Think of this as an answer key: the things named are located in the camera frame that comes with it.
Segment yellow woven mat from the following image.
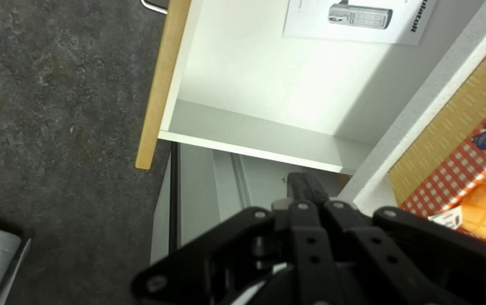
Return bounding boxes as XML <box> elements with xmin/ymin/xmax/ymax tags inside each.
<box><xmin>388</xmin><ymin>41</ymin><xmax>486</xmax><ymax>205</ymax></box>

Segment pale cabinet side frame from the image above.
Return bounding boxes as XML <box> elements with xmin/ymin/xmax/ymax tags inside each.
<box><xmin>149</xmin><ymin>142</ymin><xmax>353</xmax><ymax>268</ymax></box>

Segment red checkered basket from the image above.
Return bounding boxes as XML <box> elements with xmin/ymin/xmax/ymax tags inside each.
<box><xmin>400</xmin><ymin>92</ymin><xmax>486</xmax><ymax>251</ymax></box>

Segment white fabric tag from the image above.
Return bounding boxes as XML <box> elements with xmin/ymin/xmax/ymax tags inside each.
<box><xmin>429</xmin><ymin>205</ymin><xmax>466</xmax><ymax>231</ymax></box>

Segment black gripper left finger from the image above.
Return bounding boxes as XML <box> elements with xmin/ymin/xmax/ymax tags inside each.
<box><xmin>131</xmin><ymin>173</ymin><xmax>346</xmax><ymax>305</ymax></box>

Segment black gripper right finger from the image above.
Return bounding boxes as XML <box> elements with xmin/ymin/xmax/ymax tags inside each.
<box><xmin>308</xmin><ymin>173</ymin><xmax>486</xmax><ymax>305</ymax></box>

